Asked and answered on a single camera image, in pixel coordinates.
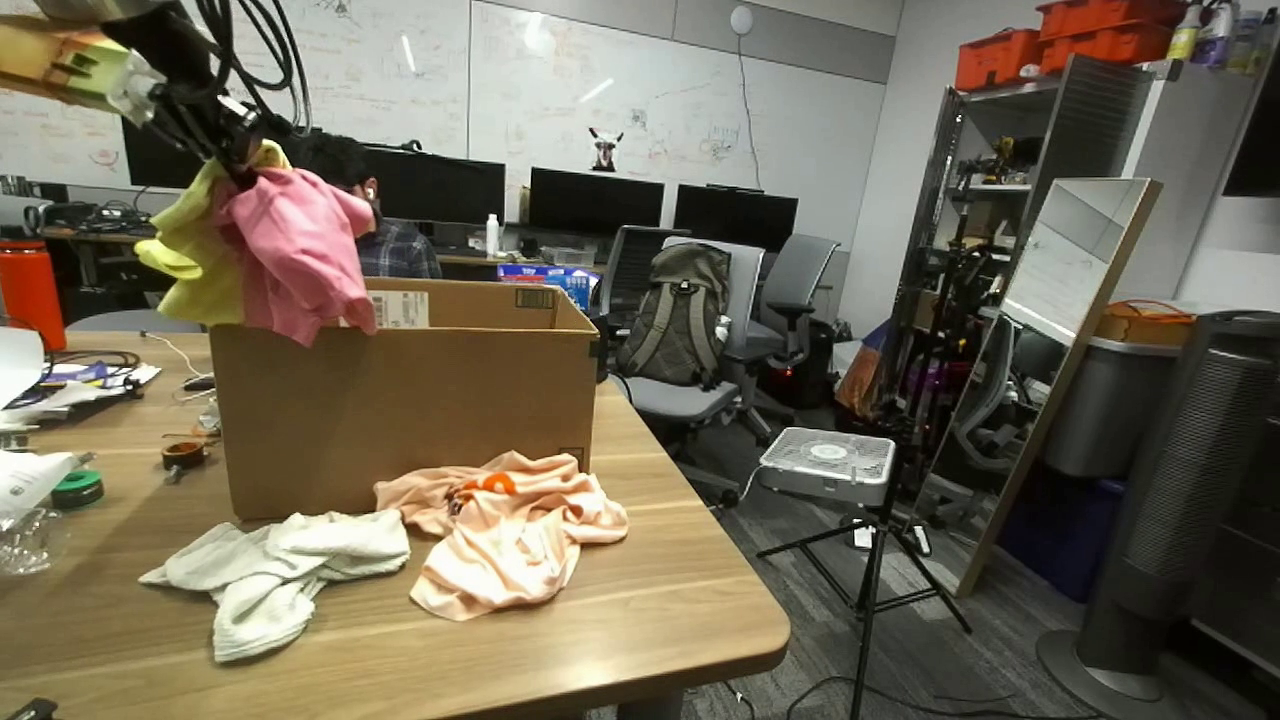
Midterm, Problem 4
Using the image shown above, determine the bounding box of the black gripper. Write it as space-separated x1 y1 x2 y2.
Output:
116 0 276 186

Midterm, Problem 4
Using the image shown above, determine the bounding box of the bright yellow cloth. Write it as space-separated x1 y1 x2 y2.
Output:
130 136 292 333

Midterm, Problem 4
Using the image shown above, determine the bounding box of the pink cloth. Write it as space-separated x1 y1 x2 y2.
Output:
216 164 379 352

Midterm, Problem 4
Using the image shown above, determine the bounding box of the brown cardboard box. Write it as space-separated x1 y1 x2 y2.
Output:
206 275 604 529

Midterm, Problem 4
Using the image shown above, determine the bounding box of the flat white box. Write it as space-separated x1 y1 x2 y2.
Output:
756 423 901 511

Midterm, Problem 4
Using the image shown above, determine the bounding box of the wooden desk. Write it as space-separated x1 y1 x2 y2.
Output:
36 216 153 292

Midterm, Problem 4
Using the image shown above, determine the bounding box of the light grey office chair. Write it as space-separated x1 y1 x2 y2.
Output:
65 190 265 336

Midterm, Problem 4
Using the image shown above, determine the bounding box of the orange container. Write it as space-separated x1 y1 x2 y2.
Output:
0 236 71 356

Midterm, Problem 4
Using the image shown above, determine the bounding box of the person in plaid shirt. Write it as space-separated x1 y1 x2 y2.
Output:
285 127 444 285

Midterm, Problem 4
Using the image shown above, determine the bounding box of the stack of magazines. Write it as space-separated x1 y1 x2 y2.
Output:
8 352 166 434

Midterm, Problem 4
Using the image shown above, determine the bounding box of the white paper sheet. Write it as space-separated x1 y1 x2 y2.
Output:
0 323 50 413

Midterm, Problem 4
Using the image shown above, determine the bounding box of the small orange-brown roll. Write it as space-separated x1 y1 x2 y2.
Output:
159 438 216 480

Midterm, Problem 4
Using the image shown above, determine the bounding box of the green tape roll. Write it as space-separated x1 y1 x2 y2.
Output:
47 464 109 511

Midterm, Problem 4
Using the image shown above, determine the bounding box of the dog picture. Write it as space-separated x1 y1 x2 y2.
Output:
585 124 629 178

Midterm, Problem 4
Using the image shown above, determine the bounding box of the blue snack bag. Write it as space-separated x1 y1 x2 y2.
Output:
495 259 604 318

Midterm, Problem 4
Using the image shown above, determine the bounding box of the clear plastic bag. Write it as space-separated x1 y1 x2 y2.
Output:
0 449 87 580

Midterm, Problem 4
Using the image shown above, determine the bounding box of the dark mesh office chair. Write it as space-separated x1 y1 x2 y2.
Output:
601 221 670 333

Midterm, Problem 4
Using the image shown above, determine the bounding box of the white cloth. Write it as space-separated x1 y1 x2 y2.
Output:
134 507 416 669

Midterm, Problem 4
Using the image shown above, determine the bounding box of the olive backpack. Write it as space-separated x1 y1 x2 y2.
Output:
617 241 735 391

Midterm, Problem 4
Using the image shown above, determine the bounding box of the peach cloth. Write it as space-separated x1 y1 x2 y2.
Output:
372 449 632 630

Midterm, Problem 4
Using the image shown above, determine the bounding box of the small orange bin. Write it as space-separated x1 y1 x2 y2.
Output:
953 29 1047 96

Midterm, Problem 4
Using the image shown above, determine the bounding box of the black tripod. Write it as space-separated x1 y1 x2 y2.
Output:
756 464 977 720

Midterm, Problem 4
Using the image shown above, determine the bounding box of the metal shelf unit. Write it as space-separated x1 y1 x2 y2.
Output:
886 54 1280 535

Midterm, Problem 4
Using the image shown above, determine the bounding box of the wood framed whiteboard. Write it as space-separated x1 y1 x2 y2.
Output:
954 178 1163 599

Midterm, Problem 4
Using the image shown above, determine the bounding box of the large orange bin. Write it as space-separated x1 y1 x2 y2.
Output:
1036 0 1190 77

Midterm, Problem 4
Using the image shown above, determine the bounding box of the grey trash bin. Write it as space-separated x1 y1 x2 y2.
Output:
1041 333 1181 483

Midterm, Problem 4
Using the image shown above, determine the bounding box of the blue bin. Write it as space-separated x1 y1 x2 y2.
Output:
998 464 1129 605

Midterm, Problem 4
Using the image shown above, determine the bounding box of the orange tray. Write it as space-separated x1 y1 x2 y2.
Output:
1091 298 1201 352

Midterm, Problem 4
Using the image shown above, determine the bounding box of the tall grey cylinder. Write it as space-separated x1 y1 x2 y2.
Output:
1074 309 1280 685

